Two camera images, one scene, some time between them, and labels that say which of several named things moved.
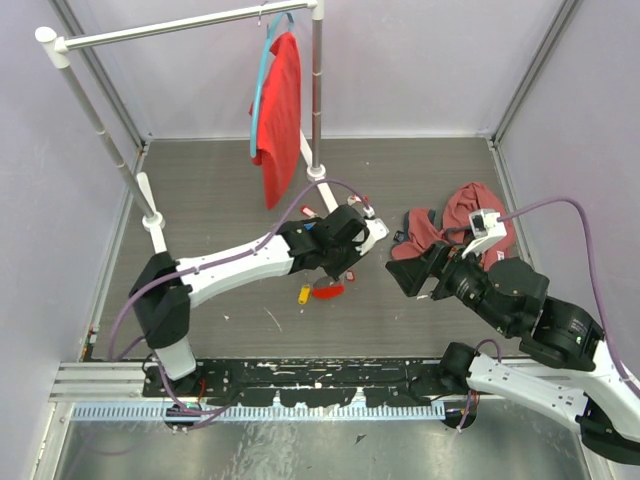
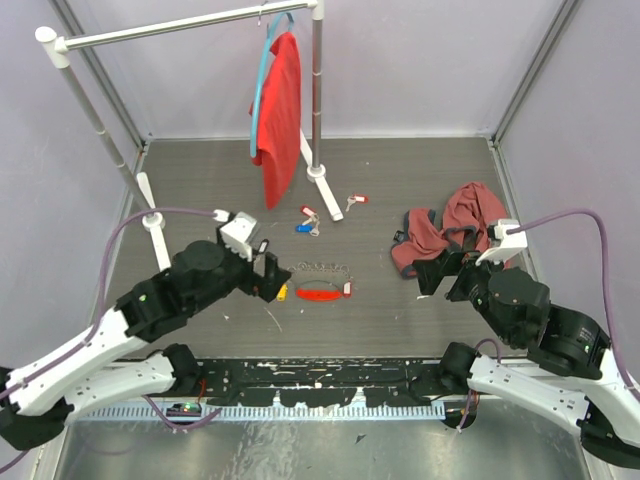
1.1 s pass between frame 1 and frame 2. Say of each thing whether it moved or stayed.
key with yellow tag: moved
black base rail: stayed
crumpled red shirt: stayed
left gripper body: moved
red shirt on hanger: stayed
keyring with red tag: moved
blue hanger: stayed
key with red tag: stayed
